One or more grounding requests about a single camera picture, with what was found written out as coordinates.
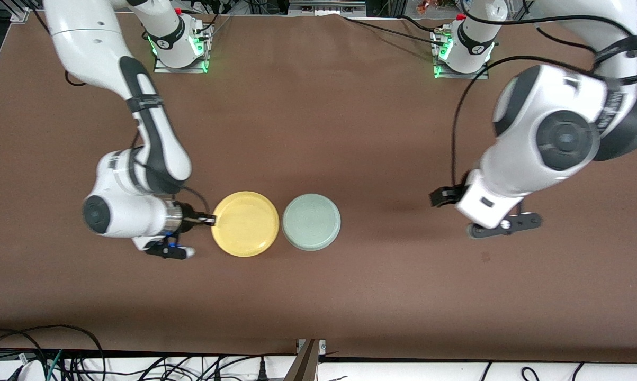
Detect yellow round plate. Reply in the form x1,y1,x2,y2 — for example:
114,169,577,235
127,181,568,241
211,191,280,258

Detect pale green round plate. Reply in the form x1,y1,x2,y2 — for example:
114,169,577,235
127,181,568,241
282,194,342,251

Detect brown table cover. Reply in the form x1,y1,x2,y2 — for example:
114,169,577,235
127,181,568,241
0,11,637,356

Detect aluminium profile beam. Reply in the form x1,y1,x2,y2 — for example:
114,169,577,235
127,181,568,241
284,339,327,381

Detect white bench surface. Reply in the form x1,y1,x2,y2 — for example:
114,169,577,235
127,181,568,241
0,353,637,381

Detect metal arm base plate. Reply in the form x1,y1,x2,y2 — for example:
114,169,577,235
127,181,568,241
154,24,213,74
433,26,489,80

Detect black looped cable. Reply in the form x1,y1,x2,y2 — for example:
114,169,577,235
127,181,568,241
0,324,106,381

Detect long black cable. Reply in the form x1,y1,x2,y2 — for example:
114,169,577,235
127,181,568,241
342,16,446,47

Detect teal cable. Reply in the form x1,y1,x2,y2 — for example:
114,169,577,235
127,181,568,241
46,349,65,381

